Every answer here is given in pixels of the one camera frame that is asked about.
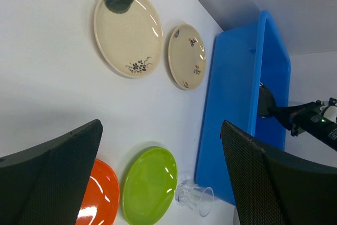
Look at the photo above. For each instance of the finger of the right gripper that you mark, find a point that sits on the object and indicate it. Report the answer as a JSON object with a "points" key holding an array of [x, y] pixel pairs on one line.
{"points": [[283, 115]]}

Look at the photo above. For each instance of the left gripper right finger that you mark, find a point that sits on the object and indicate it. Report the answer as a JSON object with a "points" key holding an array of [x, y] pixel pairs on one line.
{"points": [[271, 186]]}

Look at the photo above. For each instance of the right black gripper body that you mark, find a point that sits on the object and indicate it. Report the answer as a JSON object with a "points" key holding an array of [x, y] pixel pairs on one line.
{"points": [[316, 118]]}

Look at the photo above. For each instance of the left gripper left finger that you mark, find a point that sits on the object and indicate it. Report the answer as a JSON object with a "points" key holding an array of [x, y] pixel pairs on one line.
{"points": [[46, 183]]}

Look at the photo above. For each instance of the blue plastic bin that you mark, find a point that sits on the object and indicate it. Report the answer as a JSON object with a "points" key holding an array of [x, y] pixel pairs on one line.
{"points": [[243, 58]]}

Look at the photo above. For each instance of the clear cup near bin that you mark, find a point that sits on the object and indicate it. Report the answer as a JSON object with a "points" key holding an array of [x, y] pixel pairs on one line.
{"points": [[196, 198]]}

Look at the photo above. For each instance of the orange plate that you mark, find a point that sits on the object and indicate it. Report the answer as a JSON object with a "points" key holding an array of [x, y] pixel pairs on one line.
{"points": [[102, 196]]}

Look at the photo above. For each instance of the green plate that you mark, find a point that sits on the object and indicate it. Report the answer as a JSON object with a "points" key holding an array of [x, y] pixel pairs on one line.
{"points": [[149, 186]]}

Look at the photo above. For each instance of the beige plate with small motifs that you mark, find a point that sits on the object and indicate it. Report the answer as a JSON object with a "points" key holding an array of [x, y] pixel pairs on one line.
{"points": [[186, 57]]}

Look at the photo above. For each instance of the beige plate with black patch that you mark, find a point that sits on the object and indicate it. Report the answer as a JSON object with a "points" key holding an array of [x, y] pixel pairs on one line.
{"points": [[129, 36]]}

